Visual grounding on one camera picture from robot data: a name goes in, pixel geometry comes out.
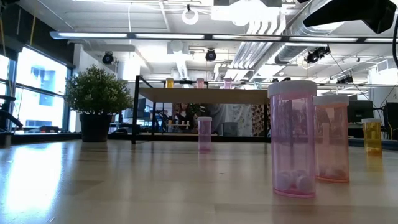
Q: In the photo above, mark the pink pill bottle white cap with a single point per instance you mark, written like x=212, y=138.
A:
x=204, y=135
x=292, y=140
x=228, y=84

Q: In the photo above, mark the silver ventilation duct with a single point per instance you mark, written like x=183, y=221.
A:
x=293, y=51

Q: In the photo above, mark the amber pill bottle white cap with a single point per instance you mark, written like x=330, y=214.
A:
x=169, y=83
x=372, y=138

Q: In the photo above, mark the black office chair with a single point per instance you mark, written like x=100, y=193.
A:
x=6, y=116

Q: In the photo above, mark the long LED light bar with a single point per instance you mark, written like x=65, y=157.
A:
x=168, y=36

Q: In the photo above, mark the white ceiling pipes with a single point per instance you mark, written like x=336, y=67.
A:
x=258, y=46

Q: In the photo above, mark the red pill bottle white cap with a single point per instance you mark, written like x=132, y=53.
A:
x=334, y=140
x=200, y=83

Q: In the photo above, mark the teal pill bottle white cap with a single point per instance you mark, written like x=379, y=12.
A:
x=257, y=84

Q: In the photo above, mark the black aluminium rig frame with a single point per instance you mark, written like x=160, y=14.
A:
x=46, y=137

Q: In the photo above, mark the wooden shelf black metal frame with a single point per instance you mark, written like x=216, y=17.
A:
x=202, y=96

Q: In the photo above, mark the black computer monitor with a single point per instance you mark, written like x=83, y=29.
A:
x=360, y=110
x=392, y=121

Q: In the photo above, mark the person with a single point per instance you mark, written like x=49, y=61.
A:
x=185, y=116

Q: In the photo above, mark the green potted plant black pot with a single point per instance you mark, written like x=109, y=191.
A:
x=98, y=102

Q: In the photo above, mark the black ceiling spotlight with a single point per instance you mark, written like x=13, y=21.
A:
x=108, y=58
x=317, y=54
x=211, y=55

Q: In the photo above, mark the grey bin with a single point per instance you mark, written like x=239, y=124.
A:
x=230, y=128

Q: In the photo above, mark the floral hanging cloth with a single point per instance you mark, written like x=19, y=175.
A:
x=245, y=119

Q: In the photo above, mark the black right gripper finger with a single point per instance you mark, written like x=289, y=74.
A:
x=339, y=12

